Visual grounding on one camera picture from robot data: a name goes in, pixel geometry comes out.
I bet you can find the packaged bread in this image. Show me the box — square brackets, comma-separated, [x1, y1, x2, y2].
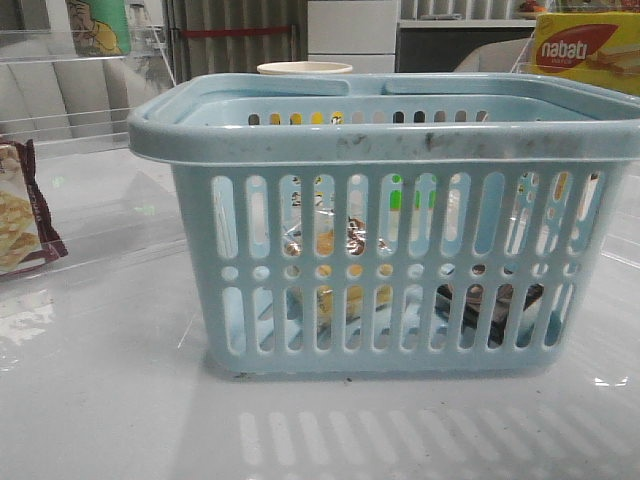
[282, 206, 393, 332]

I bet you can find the black tissue pack front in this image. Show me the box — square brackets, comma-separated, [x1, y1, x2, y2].
[434, 283, 544, 348]

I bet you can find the light blue plastic basket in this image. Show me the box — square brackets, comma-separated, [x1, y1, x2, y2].
[128, 73, 639, 374]

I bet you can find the yellow green puzzle cube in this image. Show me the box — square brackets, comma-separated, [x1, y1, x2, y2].
[389, 173, 437, 211]

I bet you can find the yellow paper cup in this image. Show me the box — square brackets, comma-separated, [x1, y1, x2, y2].
[257, 61, 353, 75]

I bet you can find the white cabinet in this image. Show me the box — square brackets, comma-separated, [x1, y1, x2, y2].
[307, 1, 400, 73]

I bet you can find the clear acrylic display shelf left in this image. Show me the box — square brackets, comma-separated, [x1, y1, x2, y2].
[1, 23, 184, 288]

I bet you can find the maroon cracker package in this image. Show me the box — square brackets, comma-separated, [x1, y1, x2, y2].
[1, 140, 68, 277]

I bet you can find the green cartoon snack bag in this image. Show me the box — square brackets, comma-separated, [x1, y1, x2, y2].
[66, 0, 131, 57]

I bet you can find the yellow nabati wafer box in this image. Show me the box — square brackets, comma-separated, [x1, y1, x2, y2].
[530, 11, 639, 96]

